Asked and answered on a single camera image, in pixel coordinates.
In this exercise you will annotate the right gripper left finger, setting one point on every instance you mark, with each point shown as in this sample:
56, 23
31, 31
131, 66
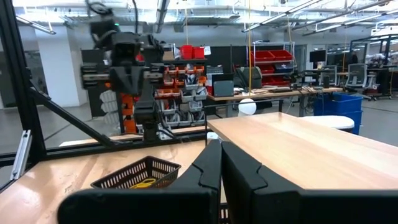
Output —
192, 205

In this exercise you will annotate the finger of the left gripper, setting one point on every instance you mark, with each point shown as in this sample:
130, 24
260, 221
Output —
135, 79
119, 79

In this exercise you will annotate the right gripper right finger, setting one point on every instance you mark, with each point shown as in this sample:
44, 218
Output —
255, 199

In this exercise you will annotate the small black plastic basket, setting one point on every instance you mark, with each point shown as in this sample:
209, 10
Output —
224, 214

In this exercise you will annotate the yellow rubber band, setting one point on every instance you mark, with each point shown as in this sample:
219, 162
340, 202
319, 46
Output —
143, 183

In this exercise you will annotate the large black plastic basket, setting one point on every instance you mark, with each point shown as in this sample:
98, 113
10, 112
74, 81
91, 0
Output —
140, 169

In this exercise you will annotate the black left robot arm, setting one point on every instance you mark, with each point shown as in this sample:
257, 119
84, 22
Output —
146, 112

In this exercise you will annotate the wooden desk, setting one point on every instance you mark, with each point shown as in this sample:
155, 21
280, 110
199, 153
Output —
264, 95

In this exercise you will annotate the black storage rack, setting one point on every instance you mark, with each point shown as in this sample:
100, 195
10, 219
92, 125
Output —
186, 93

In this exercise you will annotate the grey storage case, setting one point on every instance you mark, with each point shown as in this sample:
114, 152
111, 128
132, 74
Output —
223, 88

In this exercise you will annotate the white light bulb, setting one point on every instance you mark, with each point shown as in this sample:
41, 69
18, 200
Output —
247, 107

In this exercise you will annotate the white round tabletop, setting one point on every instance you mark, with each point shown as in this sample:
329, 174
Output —
329, 121

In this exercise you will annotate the dark green bag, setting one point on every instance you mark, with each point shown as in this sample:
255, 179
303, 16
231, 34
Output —
248, 77

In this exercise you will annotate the blue bin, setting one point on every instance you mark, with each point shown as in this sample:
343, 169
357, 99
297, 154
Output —
339, 105

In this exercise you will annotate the red storage bins shelf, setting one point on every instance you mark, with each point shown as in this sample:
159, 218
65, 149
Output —
270, 56

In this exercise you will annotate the black monitor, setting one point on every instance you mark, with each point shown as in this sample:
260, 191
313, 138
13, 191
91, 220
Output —
317, 56

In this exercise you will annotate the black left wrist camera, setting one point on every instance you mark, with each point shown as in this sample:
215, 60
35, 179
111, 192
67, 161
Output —
124, 49

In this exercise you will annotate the wooden shelf riser black frame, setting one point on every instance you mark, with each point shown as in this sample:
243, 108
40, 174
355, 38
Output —
295, 146

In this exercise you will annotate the silver metal bracket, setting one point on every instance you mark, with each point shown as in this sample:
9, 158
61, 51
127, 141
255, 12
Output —
21, 155

